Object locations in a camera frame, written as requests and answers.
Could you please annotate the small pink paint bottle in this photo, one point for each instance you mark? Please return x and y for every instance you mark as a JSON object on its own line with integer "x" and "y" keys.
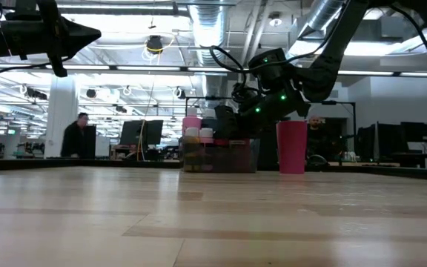
{"x": 206, "y": 132}

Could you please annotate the large pink paint bottle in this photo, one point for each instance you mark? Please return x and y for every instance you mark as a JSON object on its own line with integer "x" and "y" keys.
{"x": 192, "y": 122}

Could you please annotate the black cabinet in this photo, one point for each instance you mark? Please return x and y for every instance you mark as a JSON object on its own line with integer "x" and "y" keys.
{"x": 92, "y": 144}

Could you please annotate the long strip light rail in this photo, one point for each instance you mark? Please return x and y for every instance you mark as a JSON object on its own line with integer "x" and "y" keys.
{"x": 147, "y": 68}

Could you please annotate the clear grey plastic bin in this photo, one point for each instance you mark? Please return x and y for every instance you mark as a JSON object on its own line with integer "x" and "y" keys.
{"x": 243, "y": 159}

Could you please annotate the pink plastic cup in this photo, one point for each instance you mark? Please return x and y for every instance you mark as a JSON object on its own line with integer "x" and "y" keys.
{"x": 291, "y": 148}

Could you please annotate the black computer monitor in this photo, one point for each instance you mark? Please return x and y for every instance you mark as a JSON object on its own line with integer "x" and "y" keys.
{"x": 414, "y": 131}
{"x": 389, "y": 137}
{"x": 154, "y": 131}
{"x": 132, "y": 131}
{"x": 365, "y": 142}

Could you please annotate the black office desk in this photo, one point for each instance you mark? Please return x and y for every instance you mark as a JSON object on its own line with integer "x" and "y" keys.
{"x": 413, "y": 155}

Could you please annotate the person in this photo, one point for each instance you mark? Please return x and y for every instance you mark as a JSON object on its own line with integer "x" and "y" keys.
{"x": 314, "y": 122}
{"x": 74, "y": 137}

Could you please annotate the silver ventilation duct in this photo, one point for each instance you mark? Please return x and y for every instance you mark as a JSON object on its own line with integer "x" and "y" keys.
{"x": 209, "y": 29}
{"x": 319, "y": 16}

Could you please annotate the white building column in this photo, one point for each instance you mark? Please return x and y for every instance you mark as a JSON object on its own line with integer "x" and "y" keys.
{"x": 59, "y": 104}

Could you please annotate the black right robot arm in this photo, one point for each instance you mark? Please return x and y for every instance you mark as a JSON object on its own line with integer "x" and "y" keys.
{"x": 328, "y": 66}

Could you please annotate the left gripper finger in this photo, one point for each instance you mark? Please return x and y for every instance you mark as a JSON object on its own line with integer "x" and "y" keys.
{"x": 74, "y": 44}
{"x": 76, "y": 31}

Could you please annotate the black metal frame stand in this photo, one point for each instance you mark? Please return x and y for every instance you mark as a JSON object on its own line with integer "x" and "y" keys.
{"x": 198, "y": 98}
{"x": 343, "y": 104}

